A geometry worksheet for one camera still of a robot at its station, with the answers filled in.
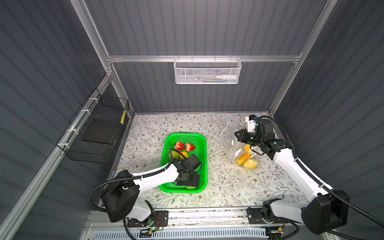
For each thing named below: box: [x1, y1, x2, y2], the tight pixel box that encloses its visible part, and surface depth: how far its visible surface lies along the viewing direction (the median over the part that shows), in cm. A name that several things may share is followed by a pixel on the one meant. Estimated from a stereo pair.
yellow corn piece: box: [243, 159, 259, 170], surface depth 88 cm
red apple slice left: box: [175, 141, 185, 151], surface depth 98 cm
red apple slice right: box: [185, 143, 196, 152], surface depth 98 cm
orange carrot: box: [237, 152, 252, 166], surface depth 91 cm
